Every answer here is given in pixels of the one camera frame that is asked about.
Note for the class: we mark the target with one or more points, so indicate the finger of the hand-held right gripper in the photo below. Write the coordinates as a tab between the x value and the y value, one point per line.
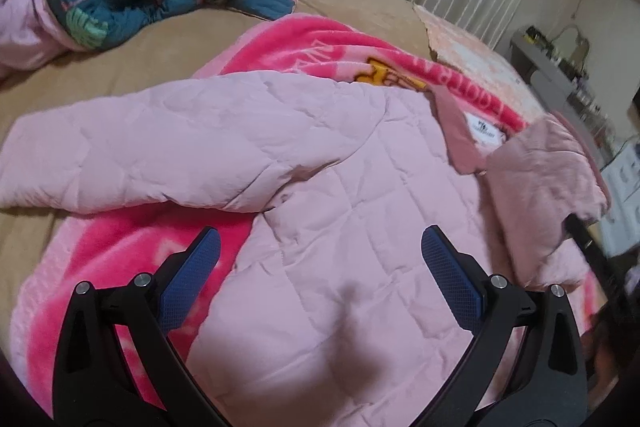
585	242

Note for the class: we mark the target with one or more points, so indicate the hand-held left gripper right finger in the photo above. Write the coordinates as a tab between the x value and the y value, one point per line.
450	278

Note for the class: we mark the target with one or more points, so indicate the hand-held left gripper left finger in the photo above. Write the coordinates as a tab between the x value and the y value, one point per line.
192	278

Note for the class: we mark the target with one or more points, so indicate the pink quilted jacket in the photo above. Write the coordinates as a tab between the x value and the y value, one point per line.
325	167

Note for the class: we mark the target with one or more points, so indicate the white dresser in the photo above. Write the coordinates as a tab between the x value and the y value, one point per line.
625	177

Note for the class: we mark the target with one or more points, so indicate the cluster of desk bottles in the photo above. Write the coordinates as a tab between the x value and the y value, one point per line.
585	92

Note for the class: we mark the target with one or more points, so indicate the grey desk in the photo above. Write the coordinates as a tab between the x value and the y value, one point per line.
545	72

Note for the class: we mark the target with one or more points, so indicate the peach patterned mat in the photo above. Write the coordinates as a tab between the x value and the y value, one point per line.
475	52

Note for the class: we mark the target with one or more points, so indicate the bed with tan sheet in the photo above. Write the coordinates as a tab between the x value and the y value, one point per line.
150	52

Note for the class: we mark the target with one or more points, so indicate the pink printed blanket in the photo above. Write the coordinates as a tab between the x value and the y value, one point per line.
300	47

